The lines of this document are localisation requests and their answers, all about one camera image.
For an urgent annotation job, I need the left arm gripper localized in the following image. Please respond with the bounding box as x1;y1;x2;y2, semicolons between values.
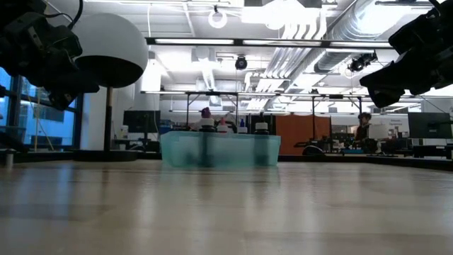
0;17;101;113

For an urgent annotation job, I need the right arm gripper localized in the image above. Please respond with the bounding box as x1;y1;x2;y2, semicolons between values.
359;6;453;109

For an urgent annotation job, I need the large black-capped colouring bottle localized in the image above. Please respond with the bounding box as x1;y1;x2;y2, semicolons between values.
254;113;270;136

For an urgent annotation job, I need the black ceiling spotlight cluster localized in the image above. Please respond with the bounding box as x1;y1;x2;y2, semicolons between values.
346;51;379;74

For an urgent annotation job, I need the small white shade lamp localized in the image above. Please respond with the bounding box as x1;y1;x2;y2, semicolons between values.
367;123;389;152

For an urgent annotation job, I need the person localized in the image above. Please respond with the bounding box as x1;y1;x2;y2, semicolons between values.
354;111;373;152

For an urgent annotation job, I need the large glass window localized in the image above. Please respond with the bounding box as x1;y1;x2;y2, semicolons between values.
0;67;78;152

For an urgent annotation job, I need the white globe table lamp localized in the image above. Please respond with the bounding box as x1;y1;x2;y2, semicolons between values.
71;13;149;163

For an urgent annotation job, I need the black computer monitor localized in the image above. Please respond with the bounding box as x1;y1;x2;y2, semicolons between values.
407;112;453;140

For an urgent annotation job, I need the black background robot rig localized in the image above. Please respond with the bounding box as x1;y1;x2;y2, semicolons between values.
295;131;357;154

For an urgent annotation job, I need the black background box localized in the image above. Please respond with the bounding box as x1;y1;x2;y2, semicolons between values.
122;110;162;134

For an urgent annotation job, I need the black overhead light bar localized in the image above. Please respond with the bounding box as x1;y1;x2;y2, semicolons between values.
144;36;394;50

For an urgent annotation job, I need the teal translucent plastic bin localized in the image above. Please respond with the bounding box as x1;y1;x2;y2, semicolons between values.
159;130;282;169

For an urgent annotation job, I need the silver ventilation duct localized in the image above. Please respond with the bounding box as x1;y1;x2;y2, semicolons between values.
313;0;401;75

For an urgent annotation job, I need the black aluminium table frame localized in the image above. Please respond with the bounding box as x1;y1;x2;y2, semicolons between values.
0;150;453;168

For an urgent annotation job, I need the orange partition wall panel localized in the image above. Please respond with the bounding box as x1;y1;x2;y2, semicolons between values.
275;114;333;156

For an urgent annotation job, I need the small grey post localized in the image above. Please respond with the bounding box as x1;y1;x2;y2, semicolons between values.
4;148;16;169

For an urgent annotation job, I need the white ring ceiling lamp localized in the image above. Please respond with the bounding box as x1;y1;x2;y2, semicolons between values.
207;9;228;30

